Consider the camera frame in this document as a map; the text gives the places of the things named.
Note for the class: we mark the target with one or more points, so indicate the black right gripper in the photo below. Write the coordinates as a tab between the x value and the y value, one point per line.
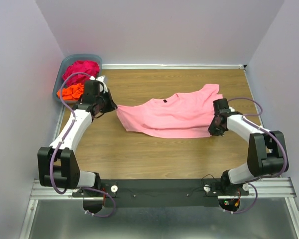
215	123

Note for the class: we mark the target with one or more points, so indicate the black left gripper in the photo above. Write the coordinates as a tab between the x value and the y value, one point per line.
108	102

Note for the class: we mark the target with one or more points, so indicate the light pink t shirt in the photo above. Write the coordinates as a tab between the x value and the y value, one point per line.
182	115

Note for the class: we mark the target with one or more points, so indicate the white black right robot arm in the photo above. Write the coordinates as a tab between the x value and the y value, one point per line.
267	155

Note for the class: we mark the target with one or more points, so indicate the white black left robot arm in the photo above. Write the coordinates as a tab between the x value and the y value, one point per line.
57	164

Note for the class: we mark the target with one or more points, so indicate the orange t shirt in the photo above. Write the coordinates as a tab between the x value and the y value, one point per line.
71	93

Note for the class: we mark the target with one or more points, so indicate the grey plastic laundry basin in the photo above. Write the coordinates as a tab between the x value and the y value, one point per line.
69	60

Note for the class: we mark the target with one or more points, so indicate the magenta t shirt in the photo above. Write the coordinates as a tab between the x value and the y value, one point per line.
89	68

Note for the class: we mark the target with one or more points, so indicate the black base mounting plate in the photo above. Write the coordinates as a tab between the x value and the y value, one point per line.
155	193

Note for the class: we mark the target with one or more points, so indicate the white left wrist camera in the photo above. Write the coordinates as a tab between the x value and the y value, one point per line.
102	82

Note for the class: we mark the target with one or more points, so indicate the aluminium extrusion rail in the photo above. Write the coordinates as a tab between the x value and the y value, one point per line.
263	188

